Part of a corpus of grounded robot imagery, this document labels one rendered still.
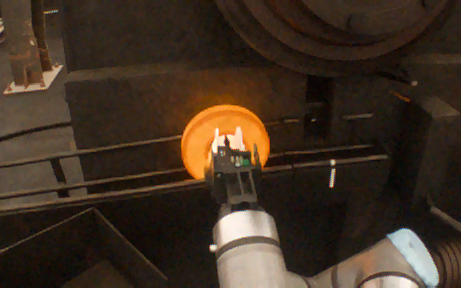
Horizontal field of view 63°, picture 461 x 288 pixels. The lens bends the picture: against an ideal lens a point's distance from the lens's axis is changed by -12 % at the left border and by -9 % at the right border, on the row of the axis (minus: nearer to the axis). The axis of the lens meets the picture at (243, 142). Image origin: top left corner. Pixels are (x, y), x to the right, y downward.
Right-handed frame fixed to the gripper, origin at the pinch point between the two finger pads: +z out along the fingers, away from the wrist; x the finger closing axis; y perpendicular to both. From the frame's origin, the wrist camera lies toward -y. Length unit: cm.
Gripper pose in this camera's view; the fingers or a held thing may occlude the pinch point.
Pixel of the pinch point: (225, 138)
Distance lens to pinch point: 74.3
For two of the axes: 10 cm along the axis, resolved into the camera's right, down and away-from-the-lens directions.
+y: 0.5, -7.0, -7.1
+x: -9.9, 0.8, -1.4
